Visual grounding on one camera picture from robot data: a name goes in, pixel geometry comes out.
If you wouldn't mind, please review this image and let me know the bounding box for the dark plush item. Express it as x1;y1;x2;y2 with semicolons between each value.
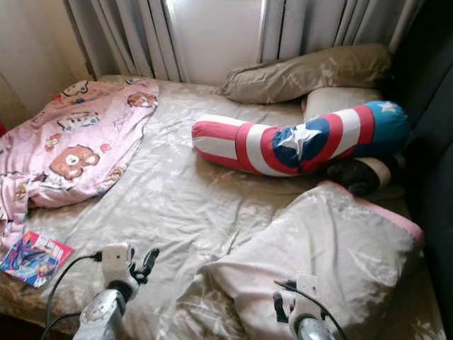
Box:
326;154;408;198

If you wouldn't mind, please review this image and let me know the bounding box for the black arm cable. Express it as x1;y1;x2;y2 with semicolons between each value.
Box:
275;280;351;340
41;251;104;340

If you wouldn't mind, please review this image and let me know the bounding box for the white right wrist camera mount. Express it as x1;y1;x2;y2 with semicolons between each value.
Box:
290;275;333;334

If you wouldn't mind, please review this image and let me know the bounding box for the white pillow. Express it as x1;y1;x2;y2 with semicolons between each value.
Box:
303;86;384;121

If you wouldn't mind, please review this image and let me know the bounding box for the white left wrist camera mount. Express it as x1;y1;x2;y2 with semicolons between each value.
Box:
101;243;137;284

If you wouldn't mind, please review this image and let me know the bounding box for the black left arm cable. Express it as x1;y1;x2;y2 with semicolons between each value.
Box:
41;251;104;340

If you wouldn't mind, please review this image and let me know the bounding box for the folded beige floral duvet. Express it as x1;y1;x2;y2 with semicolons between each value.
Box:
173;181;425;340

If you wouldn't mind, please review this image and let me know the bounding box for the red white blue bolster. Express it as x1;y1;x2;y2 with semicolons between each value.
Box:
192;101;411;176

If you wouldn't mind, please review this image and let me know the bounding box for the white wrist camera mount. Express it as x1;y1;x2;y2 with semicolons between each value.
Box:
101;243;137;284
290;275;333;334

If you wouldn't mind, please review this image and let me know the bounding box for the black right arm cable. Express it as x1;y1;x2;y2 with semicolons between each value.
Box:
275;280;351;340

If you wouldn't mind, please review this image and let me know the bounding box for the bed with beige floral sheet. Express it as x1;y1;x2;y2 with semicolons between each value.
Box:
0;73;447;340

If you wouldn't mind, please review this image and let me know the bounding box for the pink cartoon bear blanket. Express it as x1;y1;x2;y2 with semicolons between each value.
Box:
0;76;160;252

